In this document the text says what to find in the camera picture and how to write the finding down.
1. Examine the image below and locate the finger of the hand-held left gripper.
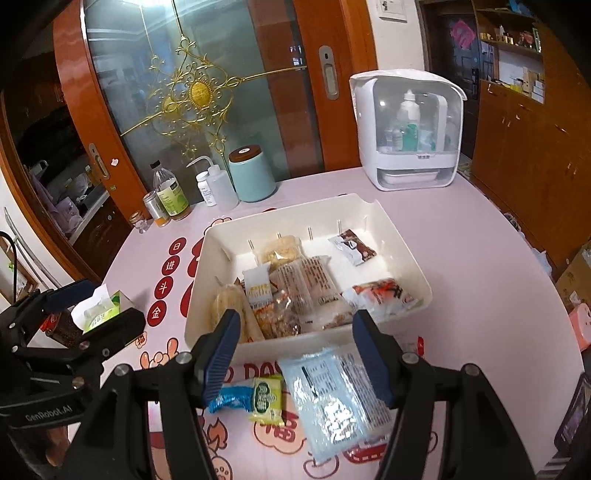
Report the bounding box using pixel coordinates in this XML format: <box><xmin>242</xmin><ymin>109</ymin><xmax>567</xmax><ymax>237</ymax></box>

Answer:
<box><xmin>11</xmin><ymin>307</ymin><xmax>147</xmax><ymax>372</ymax></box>
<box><xmin>0</xmin><ymin>278</ymin><xmax>100</xmax><ymax>344</ymax></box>

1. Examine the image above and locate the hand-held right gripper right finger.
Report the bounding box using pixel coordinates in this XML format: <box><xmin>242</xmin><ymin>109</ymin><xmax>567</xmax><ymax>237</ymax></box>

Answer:
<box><xmin>352</xmin><ymin>308</ymin><xmax>539</xmax><ymax>480</ymax></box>

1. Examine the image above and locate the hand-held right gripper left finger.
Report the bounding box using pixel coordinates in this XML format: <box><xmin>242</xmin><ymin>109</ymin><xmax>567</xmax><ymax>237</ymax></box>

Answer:
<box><xmin>58</xmin><ymin>308</ymin><xmax>242</xmax><ymax>480</ymax></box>

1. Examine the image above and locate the dark brown snack packet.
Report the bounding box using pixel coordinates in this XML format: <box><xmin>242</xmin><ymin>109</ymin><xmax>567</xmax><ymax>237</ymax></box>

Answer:
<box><xmin>41</xmin><ymin>311</ymin><xmax>90</xmax><ymax>347</ymax></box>

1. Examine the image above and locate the brown and white snack packet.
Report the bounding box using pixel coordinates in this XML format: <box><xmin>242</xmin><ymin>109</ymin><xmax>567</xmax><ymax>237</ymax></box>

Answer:
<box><xmin>328</xmin><ymin>229</ymin><xmax>377</xmax><ymax>267</ymax></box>

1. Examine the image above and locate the clear bag of golden puffs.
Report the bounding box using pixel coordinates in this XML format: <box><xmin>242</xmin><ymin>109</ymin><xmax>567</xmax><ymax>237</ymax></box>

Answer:
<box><xmin>256</xmin><ymin>234</ymin><xmax>308</xmax><ymax>271</ymax></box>

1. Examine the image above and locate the white plastic bin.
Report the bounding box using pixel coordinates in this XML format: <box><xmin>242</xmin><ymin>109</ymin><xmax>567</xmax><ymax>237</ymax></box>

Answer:
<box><xmin>185</xmin><ymin>193</ymin><xmax>433</xmax><ymax>354</ymax></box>

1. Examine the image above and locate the green tissue box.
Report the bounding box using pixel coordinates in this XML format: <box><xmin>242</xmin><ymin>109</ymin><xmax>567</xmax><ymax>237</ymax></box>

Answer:
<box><xmin>69</xmin><ymin>285</ymin><xmax>137</xmax><ymax>335</ymax></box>

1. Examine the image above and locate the small blue snack packet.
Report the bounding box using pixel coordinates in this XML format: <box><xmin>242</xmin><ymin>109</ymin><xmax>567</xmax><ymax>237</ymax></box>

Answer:
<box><xmin>208</xmin><ymin>385</ymin><xmax>254</xmax><ymax>414</ymax></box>

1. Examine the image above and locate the light blue snack packet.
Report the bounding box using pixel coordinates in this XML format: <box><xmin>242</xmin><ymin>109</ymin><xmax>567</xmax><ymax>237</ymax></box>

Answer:
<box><xmin>279</xmin><ymin>347</ymin><xmax>399</xmax><ymax>465</ymax></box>

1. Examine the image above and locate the green and yellow snack packet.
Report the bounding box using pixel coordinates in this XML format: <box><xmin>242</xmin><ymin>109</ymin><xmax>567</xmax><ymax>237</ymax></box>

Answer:
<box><xmin>247</xmin><ymin>375</ymin><xmax>287</xmax><ymax>425</ymax></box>

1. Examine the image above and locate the tan cracker packet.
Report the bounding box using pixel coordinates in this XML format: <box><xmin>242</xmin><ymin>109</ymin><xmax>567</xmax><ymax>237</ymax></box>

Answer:
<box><xmin>210</xmin><ymin>284</ymin><xmax>265</xmax><ymax>343</ymax></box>

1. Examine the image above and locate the red and white snack packet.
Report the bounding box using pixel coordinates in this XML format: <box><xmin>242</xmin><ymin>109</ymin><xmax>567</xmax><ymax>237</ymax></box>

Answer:
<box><xmin>342</xmin><ymin>277</ymin><xmax>423</xmax><ymax>320</ymax></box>

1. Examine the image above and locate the clear packet of mixed nuts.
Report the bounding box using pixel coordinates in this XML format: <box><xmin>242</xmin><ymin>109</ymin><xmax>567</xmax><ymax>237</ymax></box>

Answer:
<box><xmin>256</xmin><ymin>295</ymin><xmax>302</xmax><ymax>340</ymax></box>

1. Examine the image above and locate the orange and white snack packet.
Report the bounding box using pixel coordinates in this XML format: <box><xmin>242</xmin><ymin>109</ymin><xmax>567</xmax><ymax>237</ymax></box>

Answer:
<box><xmin>242</xmin><ymin>262</ymin><xmax>274</xmax><ymax>324</ymax></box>

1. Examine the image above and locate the clear printed cake packet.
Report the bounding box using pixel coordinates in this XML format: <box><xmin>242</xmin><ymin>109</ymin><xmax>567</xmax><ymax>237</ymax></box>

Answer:
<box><xmin>270</xmin><ymin>261</ymin><xmax>315</xmax><ymax>319</ymax></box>
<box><xmin>298</xmin><ymin>255</ymin><xmax>345</xmax><ymax>315</ymax></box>

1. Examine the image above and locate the small metal can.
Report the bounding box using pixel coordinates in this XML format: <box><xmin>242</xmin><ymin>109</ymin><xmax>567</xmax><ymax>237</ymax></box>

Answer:
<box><xmin>143</xmin><ymin>191</ymin><xmax>171</xmax><ymax>227</ymax></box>

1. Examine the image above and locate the clear bottle with green label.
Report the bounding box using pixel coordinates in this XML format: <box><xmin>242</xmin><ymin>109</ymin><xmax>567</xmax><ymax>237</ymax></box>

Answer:
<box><xmin>152</xmin><ymin>160</ymin><xmax>192</xmax><ymax>217</ymax></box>

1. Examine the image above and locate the white pill bottle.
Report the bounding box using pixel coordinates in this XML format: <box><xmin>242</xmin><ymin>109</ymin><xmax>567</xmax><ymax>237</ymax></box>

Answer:
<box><xmin>196</xmin><ymin>172</ymin><xmax>218</xmax><ymax>207</ymax></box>

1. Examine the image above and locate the white squeeze wash bottle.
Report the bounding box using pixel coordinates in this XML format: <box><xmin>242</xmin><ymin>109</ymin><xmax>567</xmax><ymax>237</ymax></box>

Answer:
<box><xmin>187</xmin><ymin>156</ymin><xmax>240</xmax><ymax>210</ymax></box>

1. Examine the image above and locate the teal canister with brown lid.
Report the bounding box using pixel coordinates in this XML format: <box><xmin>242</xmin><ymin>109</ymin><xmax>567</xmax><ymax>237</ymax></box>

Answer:
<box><xmin>228</xmin><ymin>145</ymin><xmax>277</xmax><ymax>203</ymax></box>

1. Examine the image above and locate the dark glossy panel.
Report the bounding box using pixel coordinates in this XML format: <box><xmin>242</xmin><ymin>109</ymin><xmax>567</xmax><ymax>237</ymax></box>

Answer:
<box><xmin>554</xmin><ymin>371</ymin><xmax>591</xmax><ymax>455</ymax></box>

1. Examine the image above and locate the pink plastic object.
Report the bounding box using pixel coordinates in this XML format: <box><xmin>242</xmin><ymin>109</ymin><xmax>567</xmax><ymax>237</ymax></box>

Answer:
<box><xmin>568</xmin><ymin>302</ymin><xmax>591</xmax><ymax>349</ymax></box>

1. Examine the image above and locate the cardboard box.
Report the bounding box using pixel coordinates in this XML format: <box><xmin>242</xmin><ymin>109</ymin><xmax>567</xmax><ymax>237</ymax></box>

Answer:
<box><xmin>554</xmin><ymin>244</ymin><xmax>591</xmax><ymax>310</ymax></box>

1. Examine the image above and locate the white countertop storage cabinet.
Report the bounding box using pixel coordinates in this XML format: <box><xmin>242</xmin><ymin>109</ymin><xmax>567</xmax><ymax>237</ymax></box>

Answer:
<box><xmin>348</xmin><ymin>69</ymin><xmax>467</xmax><ymax>192</ymax></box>

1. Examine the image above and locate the tall white bottle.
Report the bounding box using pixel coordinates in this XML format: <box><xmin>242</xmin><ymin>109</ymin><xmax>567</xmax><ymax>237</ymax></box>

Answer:
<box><xmin>399</xmin><ymin>91</ymin><xmax>421</xmax><ymax>151</ymax></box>

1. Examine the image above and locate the wooden cabinet with shelves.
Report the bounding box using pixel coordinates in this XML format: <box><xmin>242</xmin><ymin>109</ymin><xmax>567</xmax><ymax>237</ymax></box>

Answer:
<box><xmin>471</xmin><ymin>0</ymin><xmax>591</xmax><ymax>278</ymax></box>

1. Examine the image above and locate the sliding glass door with gold ornament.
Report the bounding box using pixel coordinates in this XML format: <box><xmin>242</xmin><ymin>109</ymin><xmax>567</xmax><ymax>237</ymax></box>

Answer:
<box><xmin>53</xmin><ymin>0</ymin><xmax>379</xmax><ymax>217</ymax></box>

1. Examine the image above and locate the pink paper decoration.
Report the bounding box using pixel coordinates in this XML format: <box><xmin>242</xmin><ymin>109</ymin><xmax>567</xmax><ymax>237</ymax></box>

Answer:
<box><xmin>450</xmin><ymin>18</ymin><xmax>476</xmax><ymax>49</ymax></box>

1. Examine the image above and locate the black cable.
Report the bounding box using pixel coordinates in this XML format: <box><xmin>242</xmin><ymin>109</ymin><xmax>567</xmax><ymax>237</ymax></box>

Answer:
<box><xmin>0</xmin><ymin>233</ymin><xmax>21</xmax><ymax>296</ymax></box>

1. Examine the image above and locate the grey door handle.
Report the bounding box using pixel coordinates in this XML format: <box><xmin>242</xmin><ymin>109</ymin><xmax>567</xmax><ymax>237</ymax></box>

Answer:
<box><xmin>89</xmin><ymin>143</ymin><xmax>110</xmax><ymax>181</ymax></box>
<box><xmin>318</xmin><ymin>45</ymin><xmax>340</xmax><ymax>100</ymax></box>

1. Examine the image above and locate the white wall switch plate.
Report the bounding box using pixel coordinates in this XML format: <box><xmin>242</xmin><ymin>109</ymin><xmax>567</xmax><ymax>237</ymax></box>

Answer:
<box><xmin>379</xmin><ymin>0</ymin><xmax>409</xmax><ymax>23</ymax></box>

